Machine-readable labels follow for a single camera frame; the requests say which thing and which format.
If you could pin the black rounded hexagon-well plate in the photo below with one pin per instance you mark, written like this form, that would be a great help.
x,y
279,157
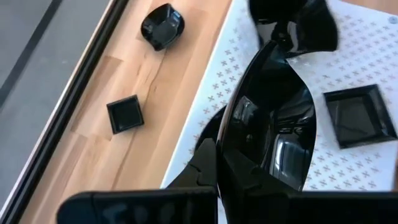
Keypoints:
x,y
163,26

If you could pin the black deep curved plate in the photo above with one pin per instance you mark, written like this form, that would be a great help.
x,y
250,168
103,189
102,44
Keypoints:
x,y
267,118

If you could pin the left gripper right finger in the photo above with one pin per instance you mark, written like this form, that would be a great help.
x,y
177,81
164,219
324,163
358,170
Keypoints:
x,y
326,208

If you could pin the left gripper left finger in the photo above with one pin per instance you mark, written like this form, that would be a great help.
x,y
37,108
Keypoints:
x,y
140,207

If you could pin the small black square plate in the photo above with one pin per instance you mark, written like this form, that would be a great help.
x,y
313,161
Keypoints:
x,y
125,114

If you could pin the black square flared-corner plate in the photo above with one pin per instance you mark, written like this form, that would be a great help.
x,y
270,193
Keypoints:
x,y
357,118

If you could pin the white perforated metal shelf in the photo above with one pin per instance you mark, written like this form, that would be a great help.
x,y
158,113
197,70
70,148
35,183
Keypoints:
x,y
342,46

